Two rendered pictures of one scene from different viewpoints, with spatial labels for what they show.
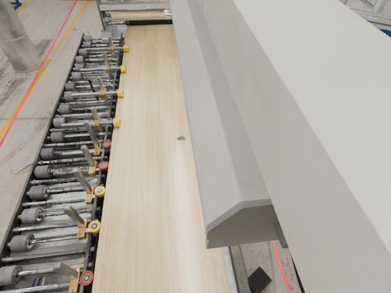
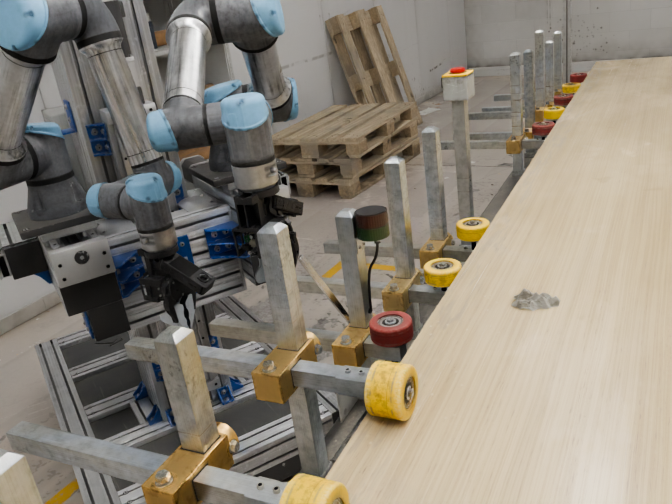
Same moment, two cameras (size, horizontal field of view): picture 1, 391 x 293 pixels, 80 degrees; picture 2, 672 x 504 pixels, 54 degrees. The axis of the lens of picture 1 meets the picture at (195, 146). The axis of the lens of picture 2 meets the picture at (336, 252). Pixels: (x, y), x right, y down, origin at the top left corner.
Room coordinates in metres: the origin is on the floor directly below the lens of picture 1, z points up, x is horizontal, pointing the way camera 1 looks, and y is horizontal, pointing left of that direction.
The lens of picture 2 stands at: (2.49, 0.52, 1.50)
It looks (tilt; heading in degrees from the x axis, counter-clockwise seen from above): 22 degrees down; 218
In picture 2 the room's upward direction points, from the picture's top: 8 degrees counter-clockwise
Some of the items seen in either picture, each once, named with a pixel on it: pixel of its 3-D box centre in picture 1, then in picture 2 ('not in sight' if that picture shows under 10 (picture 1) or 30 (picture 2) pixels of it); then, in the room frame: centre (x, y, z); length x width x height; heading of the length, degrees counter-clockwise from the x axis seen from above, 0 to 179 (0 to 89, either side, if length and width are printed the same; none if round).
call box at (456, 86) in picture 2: not in sight; (458, 86); (0.81, -0.28, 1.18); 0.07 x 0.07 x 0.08; 9
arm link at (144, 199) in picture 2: not in sight; (148, 202); (1.67, -0.58, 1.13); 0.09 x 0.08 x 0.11; 96
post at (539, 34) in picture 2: not in sight; (540, 87); (-0.41, -0.48, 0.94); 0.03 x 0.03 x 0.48; 9
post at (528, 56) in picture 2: not in sight; (529, 110); (-0.17, -0.44, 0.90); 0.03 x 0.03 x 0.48; 9
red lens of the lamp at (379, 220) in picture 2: not in sight; (371, 216); (1.55, -0.12, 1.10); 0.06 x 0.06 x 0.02
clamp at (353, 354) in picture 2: not in sight; (360, 339); (1.58, -0.16, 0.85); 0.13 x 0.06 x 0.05; 9
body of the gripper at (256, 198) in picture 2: not in sight; (261, 220); (1.70, -0.25, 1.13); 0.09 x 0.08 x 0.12; 8
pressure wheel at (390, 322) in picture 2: not in sight; (393, 345); (1.59, -0.08, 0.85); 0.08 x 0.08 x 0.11
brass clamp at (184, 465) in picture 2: not in sight; (194, 469); (2.08, -0.08, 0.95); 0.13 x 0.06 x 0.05; 9
